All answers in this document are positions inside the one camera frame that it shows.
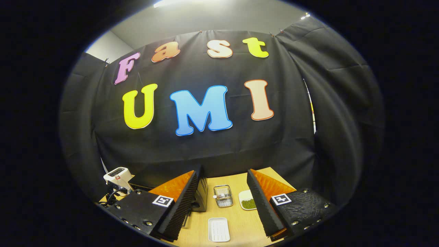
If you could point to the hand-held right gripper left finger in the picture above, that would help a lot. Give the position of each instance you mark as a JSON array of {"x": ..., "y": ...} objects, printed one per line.
[{"x": 183, "y": 202}]

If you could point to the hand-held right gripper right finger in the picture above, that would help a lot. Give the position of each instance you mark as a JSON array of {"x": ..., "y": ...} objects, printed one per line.
[{"x": 262, "y": 202}]

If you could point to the black electric oven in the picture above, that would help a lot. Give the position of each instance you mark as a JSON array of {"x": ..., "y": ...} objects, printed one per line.
[{"x": 202, "y": 192}]

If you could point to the white divided plate with beans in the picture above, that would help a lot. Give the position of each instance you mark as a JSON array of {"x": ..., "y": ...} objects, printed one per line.
[{"x": 247, "y": 200}]

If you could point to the white toaster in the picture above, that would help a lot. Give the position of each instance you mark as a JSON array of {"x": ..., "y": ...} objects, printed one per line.
[{"x": 117, "y": 176}]

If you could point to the white rectangular tray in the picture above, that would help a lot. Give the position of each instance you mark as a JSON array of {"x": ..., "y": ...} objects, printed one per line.
[{"x": 218, "y": 230}]

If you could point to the black backdrop cloth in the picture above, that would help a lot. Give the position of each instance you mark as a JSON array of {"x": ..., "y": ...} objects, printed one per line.
[{"x": 205, "y": 151}]

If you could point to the small ceiling light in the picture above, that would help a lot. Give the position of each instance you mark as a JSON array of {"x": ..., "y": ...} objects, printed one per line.
[{"x": 305, "y": 15}]

